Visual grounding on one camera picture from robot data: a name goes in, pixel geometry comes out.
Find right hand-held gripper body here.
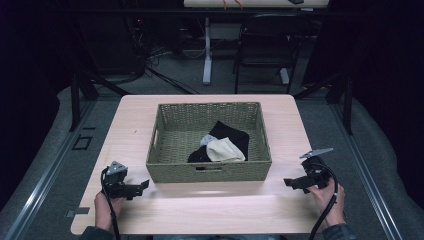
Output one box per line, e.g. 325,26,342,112
298,147,335,194

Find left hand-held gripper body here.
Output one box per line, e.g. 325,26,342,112
100,160,145,201

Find green woven basket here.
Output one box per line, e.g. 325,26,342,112
145,101,273,184

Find black sock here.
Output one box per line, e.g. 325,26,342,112
187,145,213,164
208,120,251,162

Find grey sock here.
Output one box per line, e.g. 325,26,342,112
199,133,219,148

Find cream sock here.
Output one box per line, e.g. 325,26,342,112
205,136,247,164

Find person's right hand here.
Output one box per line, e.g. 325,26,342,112
306,178,346,228

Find person's left hand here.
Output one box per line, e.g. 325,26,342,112
93,191,125,233

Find black metal stand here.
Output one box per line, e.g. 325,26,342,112
68,71,131,133
293,72,354,136

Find black folding chair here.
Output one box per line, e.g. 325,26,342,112
232,12,314,95

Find white desk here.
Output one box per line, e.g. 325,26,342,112
182,0,330,86

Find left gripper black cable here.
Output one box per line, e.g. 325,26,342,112
100,166,122,240

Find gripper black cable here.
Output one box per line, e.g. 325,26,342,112
100,166,122,240
308,162,339,240

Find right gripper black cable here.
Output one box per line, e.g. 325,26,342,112
308,162,339,240

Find metal floor rail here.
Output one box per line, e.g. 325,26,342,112
3,99,98,240
328,103,406,240

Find bundle of floor cables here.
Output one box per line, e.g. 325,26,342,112
133,19,208,96

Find orange cables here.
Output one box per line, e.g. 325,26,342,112
221,0,245,10

